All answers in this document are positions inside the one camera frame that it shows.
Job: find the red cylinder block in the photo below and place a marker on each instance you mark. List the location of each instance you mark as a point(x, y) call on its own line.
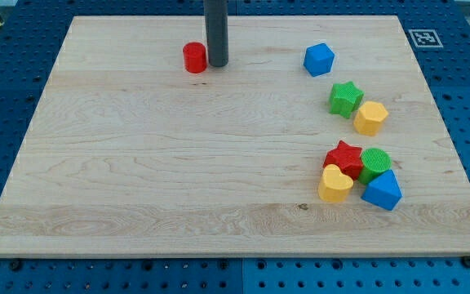
point(194, 54)

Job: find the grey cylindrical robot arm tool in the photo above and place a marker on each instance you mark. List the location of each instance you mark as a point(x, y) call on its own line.
point(216, 22)

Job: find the red star block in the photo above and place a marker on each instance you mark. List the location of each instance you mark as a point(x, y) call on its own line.
point(347, 158)

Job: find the yellow heart block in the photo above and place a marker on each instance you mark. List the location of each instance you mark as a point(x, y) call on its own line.
point(334, 186)

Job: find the white fiducial marker tag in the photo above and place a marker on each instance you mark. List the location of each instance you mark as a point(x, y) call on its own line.
point(425, 38)

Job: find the green star block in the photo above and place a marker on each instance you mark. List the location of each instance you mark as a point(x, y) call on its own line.
point(345, 98)

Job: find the light wooden board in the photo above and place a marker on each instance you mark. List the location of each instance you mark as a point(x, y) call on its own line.
point(128, 155)

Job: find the yellow hexagon block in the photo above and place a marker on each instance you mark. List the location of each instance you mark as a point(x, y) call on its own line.
point(370, 118)

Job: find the blue cube block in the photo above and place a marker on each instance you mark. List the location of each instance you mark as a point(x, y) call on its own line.
point(318, 59)

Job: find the green cylinder block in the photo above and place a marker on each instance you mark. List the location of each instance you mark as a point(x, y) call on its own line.
point(375, 162)

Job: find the blue triangle block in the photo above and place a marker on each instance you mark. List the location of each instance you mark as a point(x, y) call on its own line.
point(383, 191)

